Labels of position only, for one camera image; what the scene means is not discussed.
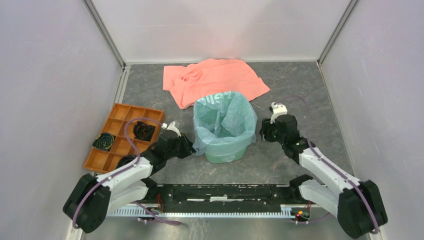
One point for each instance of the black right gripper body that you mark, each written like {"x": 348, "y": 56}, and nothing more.
{"x": 270, "y": 132}

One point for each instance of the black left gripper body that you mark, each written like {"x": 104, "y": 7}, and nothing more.
{"x": 181, "y": 149}

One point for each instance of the green trash bin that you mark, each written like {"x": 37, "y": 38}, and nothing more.
{"x": 225, "y": 153}

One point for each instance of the translucent blue trash bag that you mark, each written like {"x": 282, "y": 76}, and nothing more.
{"x": 223, "y": 118}

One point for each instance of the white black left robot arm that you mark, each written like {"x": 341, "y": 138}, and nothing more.
{"x": 94, "y": 197}

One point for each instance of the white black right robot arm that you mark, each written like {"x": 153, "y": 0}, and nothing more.
{"x": 357, "y": 204}

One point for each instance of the orange wooden divided tray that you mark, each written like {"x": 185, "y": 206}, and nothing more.
{"x": 120, "y": 123}

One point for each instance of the pink cloth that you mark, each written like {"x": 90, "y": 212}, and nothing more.
{"x": 189, "y": 83}

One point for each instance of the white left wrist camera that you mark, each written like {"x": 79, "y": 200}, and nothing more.
{"x": 172, "y": 126}

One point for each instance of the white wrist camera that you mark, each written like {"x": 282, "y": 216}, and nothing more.
{"x": 172, "y": 126}
{"x": 277, "y": 109}

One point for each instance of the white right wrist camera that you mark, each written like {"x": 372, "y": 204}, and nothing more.
{"x": 277, "y": 109}

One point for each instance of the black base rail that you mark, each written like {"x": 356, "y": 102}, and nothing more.
{"x": 223, "y": 198}

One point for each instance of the white cable duct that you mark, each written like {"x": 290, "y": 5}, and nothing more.
{"x": 283, "y": 212}

